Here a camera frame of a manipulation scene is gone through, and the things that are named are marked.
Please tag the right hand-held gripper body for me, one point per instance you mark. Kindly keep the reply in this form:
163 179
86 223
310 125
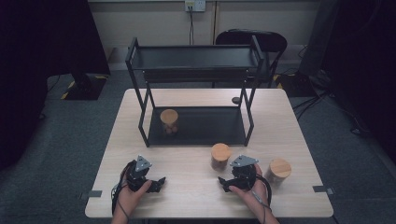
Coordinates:
244 175

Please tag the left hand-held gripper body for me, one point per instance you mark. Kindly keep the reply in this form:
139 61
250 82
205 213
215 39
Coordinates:
138 174

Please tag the black metal rack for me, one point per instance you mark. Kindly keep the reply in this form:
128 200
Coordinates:
211 124

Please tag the glass jar of brown balls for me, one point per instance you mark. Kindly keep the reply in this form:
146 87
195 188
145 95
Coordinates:
169 117

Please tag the person's right hand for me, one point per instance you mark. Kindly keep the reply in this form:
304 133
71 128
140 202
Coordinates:
255 196

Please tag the person's left hand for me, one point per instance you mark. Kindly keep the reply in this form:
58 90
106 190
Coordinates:
132 199

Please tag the grey tape strip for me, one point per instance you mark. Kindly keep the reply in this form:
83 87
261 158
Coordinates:
93 194
322 189

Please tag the small dark round knob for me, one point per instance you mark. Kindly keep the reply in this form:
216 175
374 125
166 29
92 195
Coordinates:
236 100

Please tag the black stand base, yellow stripes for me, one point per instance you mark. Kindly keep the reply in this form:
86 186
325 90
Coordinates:
87 88

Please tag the black box, yellow stripes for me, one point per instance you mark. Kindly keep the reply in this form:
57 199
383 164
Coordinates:
295 85

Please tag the black chair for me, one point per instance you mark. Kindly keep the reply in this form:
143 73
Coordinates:
271 40

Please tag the dark curtain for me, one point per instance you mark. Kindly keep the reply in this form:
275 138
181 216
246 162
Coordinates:
37 62
367 62

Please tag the white wall socket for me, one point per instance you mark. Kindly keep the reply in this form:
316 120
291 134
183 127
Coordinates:
195 5

